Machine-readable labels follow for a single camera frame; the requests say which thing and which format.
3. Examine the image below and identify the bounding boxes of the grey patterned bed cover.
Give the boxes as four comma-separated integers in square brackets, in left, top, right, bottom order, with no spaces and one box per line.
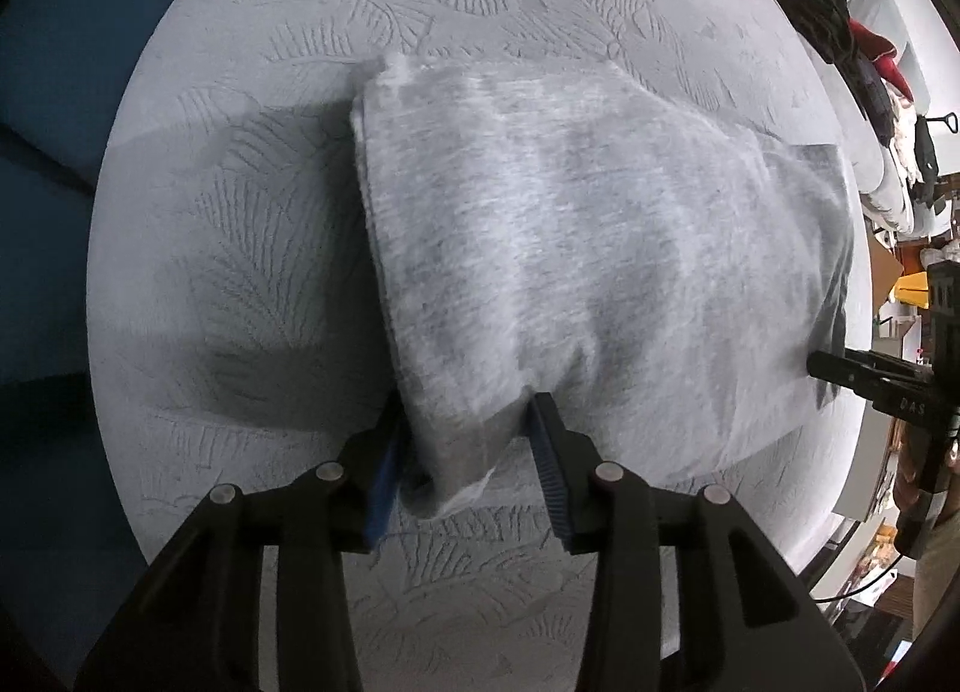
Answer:
[86,0,875,692]

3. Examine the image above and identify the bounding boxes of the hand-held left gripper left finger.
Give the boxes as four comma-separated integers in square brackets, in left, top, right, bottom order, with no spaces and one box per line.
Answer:
[75,392,406,692]

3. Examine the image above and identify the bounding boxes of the blue curtain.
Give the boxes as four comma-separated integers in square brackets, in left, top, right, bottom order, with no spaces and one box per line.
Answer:
[0,0,188,663]

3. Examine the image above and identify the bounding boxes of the black clothes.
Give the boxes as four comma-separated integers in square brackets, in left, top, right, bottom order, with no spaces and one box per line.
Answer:
[769,0,857,67]

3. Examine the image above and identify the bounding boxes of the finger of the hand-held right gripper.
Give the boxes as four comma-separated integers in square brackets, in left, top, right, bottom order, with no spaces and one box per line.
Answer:
[806,349,938,401]

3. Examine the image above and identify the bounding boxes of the floral cloth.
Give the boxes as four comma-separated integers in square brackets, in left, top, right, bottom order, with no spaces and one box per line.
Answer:
[885,92,925,192]

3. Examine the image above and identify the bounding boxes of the brown cardboard box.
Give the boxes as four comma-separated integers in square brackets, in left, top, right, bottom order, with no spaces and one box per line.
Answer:
[870,242,932,307]

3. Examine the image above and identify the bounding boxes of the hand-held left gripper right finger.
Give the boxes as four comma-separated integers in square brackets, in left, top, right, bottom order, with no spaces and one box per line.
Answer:
[525,392,878,692]

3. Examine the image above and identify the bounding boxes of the red cloth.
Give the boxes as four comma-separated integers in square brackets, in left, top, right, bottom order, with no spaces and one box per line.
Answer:
[847,21,916,103]

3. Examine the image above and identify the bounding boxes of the person's right forearm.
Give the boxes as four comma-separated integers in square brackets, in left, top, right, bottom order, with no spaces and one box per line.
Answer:
[891,422,960,637]

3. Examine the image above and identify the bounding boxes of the grey t-shirt blue collar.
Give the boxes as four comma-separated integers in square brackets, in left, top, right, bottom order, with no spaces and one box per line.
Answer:
[349,51,856,520]

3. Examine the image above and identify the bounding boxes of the grey sofa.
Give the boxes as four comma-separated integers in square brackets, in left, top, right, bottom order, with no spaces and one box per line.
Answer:
[806,0,942,239]

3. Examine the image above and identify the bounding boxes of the black cable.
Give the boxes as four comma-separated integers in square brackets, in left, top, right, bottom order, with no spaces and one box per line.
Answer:
[806,549,902,604]

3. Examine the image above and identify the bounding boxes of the dark navy cloth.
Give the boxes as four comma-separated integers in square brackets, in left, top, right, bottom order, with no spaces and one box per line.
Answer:
[855,58,902,140]

